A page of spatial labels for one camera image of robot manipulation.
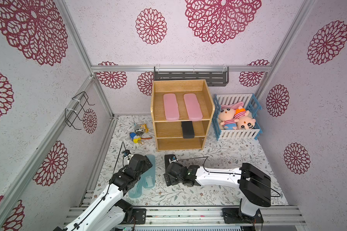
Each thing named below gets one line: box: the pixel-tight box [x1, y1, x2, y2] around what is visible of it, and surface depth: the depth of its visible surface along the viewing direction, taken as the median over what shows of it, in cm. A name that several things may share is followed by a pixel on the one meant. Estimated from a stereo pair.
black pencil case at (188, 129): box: [181, 120, 195, 139], surface depth 90 cm
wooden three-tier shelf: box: [150, 79, 215, 152], surface depth 89 cm
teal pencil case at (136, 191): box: [128, 175, 143, 199], surface depth 82 cm
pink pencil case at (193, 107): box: [183, 92, 203, 122], surface depth 82 cm
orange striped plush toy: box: [232, 106, 256, 130], surface depth 102 cm
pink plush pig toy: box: [218, 101, 245, 130], surface depth 104 cm
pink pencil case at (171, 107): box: [163, 93, 180, 121], surface depth 81 cm
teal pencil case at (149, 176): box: [142, 154, 156, 189], surface depth 86 cm
